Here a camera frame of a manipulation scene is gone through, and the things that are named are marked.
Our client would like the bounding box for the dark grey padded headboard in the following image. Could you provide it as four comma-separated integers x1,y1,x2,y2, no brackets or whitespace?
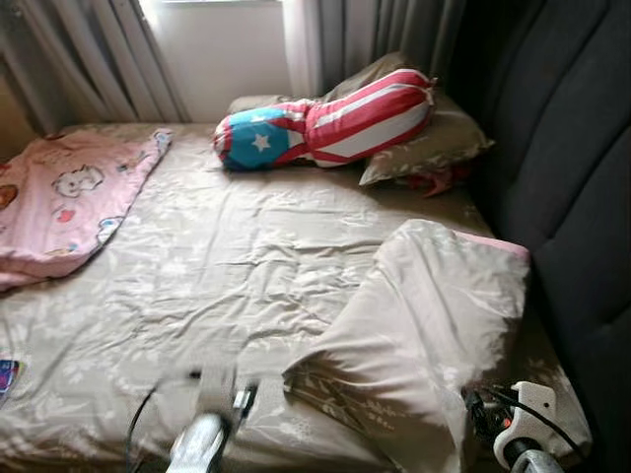
449,0,631,473

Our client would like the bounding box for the pink cartoon blanket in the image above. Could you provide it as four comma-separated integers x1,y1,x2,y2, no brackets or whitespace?
0,128,174,292

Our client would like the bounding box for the red striped star bolster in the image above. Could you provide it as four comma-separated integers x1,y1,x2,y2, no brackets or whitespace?
212,67,437,170

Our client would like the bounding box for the folded beige floral quilt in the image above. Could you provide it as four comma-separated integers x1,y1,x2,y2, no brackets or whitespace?
283,219,533,473

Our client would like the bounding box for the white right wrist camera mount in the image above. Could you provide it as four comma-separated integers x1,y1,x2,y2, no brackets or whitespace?
503,381,558,464

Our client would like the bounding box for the colourful comic magazine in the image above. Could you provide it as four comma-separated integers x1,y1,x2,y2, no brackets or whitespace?
0,358,21,405

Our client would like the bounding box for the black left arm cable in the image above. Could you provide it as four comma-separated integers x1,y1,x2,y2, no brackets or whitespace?
126,372,203,473

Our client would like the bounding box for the beige floral pillow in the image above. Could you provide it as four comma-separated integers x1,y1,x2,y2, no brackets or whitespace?
358,94,494,186

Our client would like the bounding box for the small red cloth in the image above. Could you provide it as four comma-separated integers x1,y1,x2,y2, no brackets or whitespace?
404,166,472,198

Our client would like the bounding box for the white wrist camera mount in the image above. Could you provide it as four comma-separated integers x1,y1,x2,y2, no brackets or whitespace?
192,360,243,420
503,381,558,464

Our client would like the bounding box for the bed with beige floral sheet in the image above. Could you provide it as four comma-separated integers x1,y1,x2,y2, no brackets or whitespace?
0,120,593,473

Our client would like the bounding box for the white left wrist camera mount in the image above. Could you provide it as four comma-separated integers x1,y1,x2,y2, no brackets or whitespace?
192,360,243,420

